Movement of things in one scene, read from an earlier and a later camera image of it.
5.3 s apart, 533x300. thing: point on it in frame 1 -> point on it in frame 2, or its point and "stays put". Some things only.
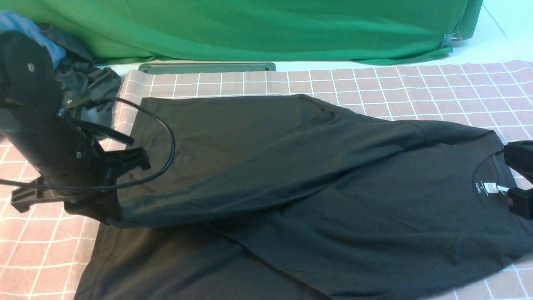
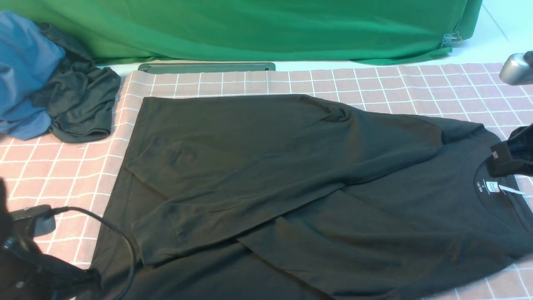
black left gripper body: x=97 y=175 -> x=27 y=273
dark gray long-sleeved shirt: x=291 y=197 stays put
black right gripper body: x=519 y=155 -> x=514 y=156
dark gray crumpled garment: x=78 y=75 stays put
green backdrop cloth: x=352 y=31 stays put
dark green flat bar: x=178 y=67 stays put
